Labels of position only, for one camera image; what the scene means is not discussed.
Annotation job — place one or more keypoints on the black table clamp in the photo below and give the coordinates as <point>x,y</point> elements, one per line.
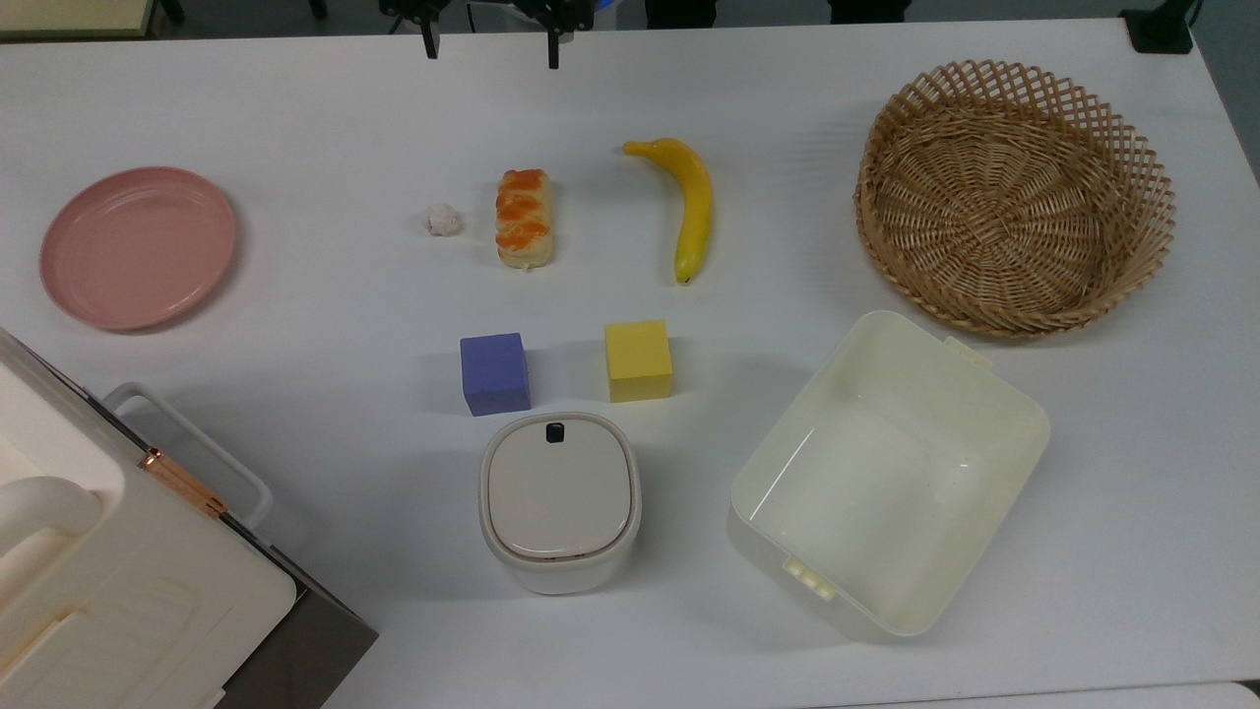
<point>1160,28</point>

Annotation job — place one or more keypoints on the small crumpled white ball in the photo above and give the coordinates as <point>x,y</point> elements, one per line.
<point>443,220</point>

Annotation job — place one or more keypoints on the round woven wicker basket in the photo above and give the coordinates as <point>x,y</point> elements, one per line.
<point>1014,200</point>

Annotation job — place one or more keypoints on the yellow foam cube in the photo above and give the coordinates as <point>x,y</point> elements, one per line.
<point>638,360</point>

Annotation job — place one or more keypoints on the braided bread with orange glaze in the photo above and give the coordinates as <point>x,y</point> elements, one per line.
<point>524,218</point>

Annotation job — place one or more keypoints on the pink round plate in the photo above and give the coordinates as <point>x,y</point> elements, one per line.
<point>138,247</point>

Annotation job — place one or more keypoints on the white boxy appliance, dark base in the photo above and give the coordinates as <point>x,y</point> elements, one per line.
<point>128,591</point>

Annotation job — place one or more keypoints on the cream rectangular plastic tub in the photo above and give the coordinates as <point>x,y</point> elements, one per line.
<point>886,483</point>

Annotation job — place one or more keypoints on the white lidded bin, black button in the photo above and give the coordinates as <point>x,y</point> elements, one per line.
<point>559,498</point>

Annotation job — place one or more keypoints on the light wooden side table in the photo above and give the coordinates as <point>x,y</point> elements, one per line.
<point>69,15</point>

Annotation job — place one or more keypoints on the yellow toy banana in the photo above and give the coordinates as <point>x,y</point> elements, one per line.
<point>695,203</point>

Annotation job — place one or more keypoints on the purple foam cube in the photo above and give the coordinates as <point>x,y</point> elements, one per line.
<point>494,373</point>

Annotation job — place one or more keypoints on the dark chair leg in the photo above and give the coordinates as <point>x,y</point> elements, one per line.
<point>172,10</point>
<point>318,8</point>

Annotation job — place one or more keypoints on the copper latch on appliance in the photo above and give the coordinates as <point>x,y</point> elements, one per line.
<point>182,483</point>

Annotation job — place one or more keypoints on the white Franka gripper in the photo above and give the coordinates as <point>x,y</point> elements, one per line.
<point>492,10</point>

